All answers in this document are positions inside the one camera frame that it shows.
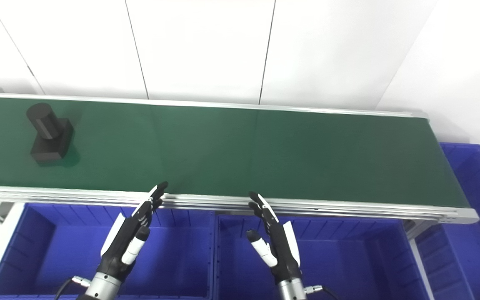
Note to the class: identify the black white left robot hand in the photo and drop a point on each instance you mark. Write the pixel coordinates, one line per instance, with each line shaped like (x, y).
(127, 233)

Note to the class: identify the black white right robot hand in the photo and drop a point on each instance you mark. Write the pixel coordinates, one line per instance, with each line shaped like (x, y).
(281, 250)

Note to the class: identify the black cylinder-on-block part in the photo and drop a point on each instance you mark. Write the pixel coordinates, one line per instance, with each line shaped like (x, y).
(50, 141)

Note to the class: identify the blue plastic bin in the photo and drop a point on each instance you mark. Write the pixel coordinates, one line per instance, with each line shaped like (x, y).
(340, 262)
(473, 233)
(61, 258)

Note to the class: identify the green conveyor belt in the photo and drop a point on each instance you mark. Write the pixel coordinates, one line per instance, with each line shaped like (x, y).
(244, 154)
(348, 207)

